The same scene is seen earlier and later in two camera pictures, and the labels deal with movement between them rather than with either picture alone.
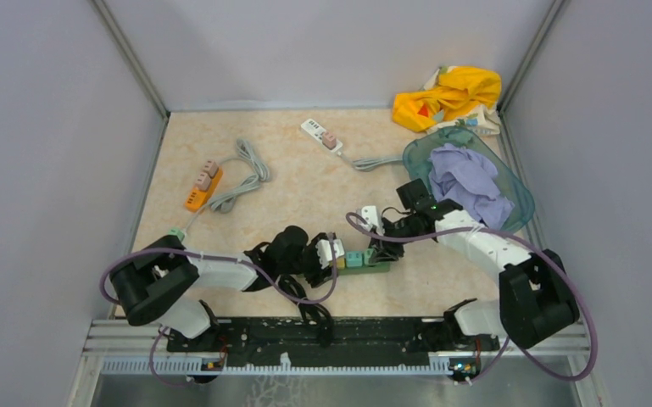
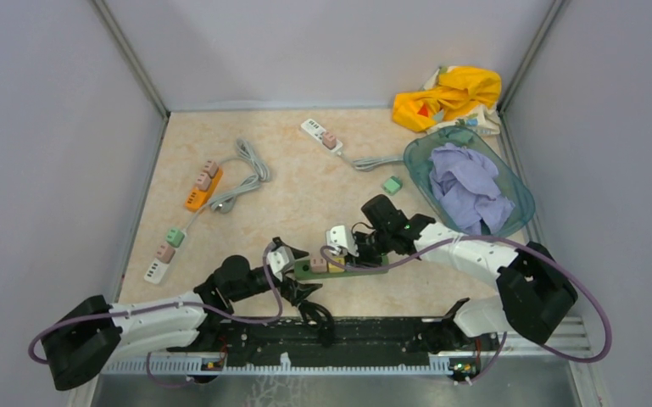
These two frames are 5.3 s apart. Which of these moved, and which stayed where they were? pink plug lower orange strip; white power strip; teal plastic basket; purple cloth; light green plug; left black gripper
Moved: light green plug; left black gripper
Stayed: purple cloth; teal plastic basket; pink plug lower orange strip; white power strip
